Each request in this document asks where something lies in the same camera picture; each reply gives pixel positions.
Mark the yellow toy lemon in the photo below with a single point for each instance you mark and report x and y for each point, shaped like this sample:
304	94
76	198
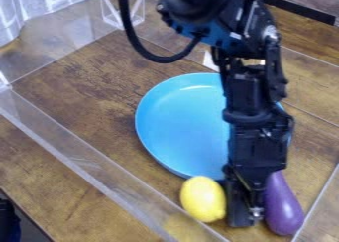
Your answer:
203	199

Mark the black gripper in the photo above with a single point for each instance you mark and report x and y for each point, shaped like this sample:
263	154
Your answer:
256	154

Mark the purple toy eggplant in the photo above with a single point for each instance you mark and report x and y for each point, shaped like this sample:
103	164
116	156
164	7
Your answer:
283	212

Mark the blue round plate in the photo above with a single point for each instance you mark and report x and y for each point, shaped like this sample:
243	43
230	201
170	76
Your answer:
180	127

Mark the clear acrylic barrier wall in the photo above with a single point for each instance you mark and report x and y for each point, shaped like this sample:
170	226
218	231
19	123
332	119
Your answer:
59	54

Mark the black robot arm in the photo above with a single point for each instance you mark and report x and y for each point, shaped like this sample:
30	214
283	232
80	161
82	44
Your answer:
239	30

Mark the white patterned curtain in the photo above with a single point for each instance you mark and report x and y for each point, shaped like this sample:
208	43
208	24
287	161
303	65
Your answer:
18	11

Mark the black bar on table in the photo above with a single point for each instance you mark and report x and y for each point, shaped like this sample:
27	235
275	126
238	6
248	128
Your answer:
303	11

